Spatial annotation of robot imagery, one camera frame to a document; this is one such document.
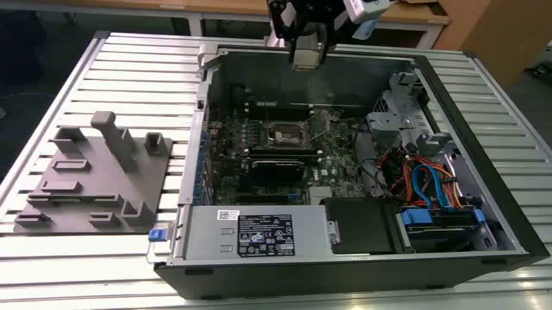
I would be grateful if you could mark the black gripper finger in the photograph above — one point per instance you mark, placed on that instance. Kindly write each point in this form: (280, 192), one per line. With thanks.
(294, 48)
(327, 45)

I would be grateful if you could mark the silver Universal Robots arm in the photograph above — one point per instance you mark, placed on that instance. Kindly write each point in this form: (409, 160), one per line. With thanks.
(272, 42)

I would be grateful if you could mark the CPU socket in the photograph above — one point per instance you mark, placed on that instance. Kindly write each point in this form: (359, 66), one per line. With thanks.
(284, 134)

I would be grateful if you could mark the wooden desk white legs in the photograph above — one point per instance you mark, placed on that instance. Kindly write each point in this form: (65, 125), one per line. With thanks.
(409, 17)
(128, 4)

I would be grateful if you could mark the silver metal drive cage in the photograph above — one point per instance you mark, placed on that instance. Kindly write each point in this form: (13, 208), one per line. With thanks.
(402, 106)

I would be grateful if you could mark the green motherboard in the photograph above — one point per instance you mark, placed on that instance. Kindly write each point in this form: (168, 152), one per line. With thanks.
(341, 161)

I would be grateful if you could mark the black graphics card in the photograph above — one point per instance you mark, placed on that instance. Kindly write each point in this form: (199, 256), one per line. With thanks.
(275, 171)

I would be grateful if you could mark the brown wooden cabinet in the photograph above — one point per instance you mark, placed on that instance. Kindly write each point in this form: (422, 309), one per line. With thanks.
(496, 32)

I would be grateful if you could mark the small silver heatsink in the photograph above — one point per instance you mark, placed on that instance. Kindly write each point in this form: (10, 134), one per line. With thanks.
(320, 191)

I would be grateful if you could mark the dark wheeled equipment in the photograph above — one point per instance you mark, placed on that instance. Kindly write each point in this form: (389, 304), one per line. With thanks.
(544, 69)

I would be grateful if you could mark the black drive bay box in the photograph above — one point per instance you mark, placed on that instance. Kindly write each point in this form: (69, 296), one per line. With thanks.
(362, 226)

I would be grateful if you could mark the hard disk in blue carrier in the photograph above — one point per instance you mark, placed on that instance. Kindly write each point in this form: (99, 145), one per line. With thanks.
(413, 218)

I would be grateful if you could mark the grey parts rack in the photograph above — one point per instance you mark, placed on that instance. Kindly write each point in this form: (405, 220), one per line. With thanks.
(99, 168)

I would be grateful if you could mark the silver power supply unit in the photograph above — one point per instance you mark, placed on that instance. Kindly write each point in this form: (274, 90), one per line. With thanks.
(202, 232)

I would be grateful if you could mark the blue case latch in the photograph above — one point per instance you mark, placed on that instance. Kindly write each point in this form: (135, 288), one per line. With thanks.
(155, 235)

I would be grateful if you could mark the black open PC case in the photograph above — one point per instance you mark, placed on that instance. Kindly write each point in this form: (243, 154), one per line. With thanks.
(387, 281)

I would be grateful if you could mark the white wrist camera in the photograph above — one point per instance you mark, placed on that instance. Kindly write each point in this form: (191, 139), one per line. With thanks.
(362, 11)

